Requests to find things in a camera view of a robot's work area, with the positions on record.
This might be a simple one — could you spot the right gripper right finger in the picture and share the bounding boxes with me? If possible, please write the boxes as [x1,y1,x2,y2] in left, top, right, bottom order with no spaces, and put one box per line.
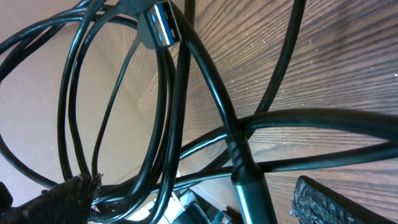
[291,175,395,224]

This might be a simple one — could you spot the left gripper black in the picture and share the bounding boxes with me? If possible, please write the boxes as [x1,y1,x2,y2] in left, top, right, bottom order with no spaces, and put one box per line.
[130,172,243,224]

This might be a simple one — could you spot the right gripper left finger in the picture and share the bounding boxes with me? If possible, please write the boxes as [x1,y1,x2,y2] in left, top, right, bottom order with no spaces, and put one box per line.
[1,174,101,224]

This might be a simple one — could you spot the black USB cable silver plug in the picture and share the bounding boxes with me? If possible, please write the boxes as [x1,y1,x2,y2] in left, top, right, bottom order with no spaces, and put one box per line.
[0,0,398,224]

